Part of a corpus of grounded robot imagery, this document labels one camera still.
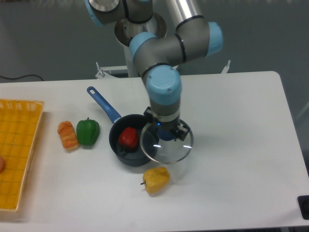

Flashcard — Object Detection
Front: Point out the yellow wicker basket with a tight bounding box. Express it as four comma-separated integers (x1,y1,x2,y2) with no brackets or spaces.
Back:
0,99,44,212

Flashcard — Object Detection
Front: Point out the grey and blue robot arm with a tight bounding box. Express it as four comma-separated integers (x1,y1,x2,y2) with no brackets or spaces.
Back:
85,0,224,141

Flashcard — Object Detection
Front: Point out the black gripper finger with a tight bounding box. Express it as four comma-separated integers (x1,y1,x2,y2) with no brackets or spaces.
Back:
170,121,190,141
143,106,154,124

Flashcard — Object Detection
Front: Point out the dark pot blue handle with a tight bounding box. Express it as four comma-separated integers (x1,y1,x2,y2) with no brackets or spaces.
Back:
87,86,157,166

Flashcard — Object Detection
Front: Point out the red toy bell pepper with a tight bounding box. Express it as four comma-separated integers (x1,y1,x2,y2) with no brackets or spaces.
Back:
118,127,139,152

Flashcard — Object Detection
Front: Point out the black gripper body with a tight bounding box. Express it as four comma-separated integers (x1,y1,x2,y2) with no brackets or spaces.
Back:
154,115,180,136

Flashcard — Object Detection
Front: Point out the glass pot lid blue knob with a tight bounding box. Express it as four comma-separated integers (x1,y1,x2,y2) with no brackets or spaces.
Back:
140,123,194,164

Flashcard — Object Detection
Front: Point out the white table bracket right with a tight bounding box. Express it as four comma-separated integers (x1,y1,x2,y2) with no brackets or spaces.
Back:
221,59,231,74

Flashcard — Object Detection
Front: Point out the orange toy bread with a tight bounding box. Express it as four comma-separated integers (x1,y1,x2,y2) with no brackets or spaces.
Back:
57,121,79,152

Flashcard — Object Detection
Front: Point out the green toy bell pepper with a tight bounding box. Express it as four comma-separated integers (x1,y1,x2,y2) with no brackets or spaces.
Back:
76,118,100,146

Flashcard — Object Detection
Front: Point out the black device at table edge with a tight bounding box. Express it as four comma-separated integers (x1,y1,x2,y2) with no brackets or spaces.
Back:
297,195,309,220

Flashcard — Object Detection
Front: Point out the yellow toy bell pepper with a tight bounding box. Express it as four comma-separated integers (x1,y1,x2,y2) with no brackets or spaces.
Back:
140,167,170,194

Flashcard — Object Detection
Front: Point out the black cable on floor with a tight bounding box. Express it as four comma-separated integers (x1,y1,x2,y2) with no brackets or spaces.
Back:
0,74,45,82

